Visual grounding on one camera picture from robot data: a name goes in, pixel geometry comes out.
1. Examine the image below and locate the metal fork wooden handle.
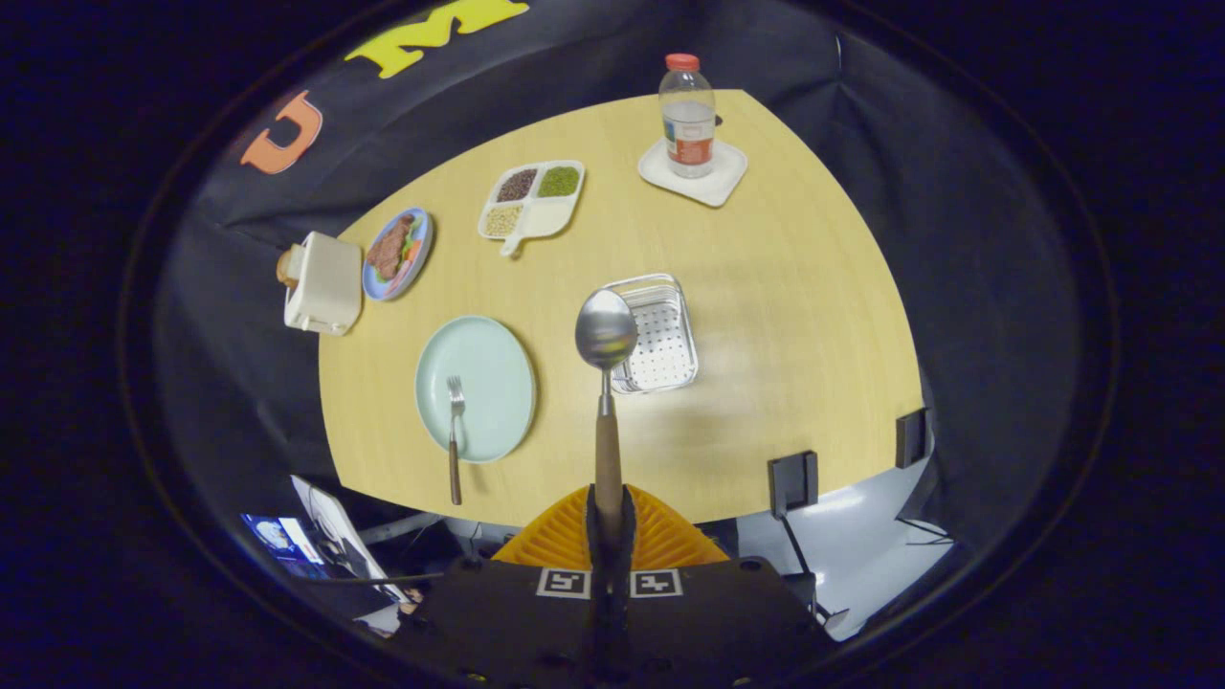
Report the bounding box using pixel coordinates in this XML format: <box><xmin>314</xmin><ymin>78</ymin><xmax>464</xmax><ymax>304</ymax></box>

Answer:
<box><xmin>446</xmin><ymin>375</ymin><xmax>466</xmax><ymax>506</ymax></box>

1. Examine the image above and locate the metal spoon wooden handle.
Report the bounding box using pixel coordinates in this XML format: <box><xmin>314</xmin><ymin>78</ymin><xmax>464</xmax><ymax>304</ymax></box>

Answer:
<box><xmin>574</xmin><ymin>287</ymin><xmax>639</xmax><ymax>551</ymax></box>

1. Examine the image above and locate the white square coaster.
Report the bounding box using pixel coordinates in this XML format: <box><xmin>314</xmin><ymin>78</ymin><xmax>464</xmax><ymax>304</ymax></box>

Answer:
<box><xmin>637</xmin><ymin>139</ymin><xmax>749</xmax><ymax>209</ymax></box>

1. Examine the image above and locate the black table clamp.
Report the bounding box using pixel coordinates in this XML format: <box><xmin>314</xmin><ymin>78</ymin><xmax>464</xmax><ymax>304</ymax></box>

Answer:
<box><xmin>768</xmin><ymin>450</ymin><xmax>820</xmax><ymax>519</ymax></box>
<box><xmin>895</xmin><ymin>409</ymin><xmax>930</xmax><ymax>470</ymax></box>

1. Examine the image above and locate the pale green plate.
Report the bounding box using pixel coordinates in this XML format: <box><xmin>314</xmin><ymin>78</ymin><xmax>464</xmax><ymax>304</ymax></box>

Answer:
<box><xmin>414</xmin><ymin>315</ymin><xmax>537</xmax><ymax>465</ymax></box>

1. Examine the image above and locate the white toaster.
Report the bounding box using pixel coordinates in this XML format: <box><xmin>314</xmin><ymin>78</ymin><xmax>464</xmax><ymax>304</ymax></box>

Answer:
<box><xmin>283</xmin><ymin>231</ymin><xmax>365</xmax><ymax>337</ymax></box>

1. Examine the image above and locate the clear water bottle red cap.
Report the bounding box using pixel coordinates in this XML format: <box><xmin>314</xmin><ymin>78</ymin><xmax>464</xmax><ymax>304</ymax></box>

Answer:
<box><xmin>658</xmin><ymin>53</ymin><xmax>717</xmax><ymax>179</ymax></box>

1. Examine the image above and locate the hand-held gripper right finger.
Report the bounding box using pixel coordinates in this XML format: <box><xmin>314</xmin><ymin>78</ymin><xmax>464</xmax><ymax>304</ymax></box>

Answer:
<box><xmin>612</xmin><ymin>485</ymin><xmax>835</xmax><ymax>689</ymax></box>

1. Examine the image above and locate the blue plate with food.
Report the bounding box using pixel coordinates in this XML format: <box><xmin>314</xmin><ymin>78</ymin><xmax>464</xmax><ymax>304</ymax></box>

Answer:
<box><xmin>362</xmin><ymin>207</ymin><xmax>434</xmax><ymax>302</ymax></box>

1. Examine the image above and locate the glowing display screen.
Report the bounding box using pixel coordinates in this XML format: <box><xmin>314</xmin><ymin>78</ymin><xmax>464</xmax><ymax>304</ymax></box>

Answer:
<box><xmin>239</xmin><ymin>512</ymin><xmax>331</xmax><ymax>582</ymax></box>

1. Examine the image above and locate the metal perforated basket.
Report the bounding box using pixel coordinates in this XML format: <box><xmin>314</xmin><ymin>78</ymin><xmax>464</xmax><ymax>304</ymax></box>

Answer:
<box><xmin>601</xmin><ymin>274</ymin><xmax>700</xmax><ymax>395</ymax></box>

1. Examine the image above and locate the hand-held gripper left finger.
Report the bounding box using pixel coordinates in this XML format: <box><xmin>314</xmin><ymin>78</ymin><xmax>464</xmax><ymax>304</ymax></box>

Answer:
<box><xmin>407</xmin><ymin>485</ymin><xmax>611</xmax><ymax>689</ymax></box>

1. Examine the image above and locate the white divided dish with beans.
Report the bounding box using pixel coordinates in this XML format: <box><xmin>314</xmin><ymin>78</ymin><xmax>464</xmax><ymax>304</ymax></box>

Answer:
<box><xmin>478</xmin><ymin>160</ymin><xmax>586</xmax><ymax>257</ymax></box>

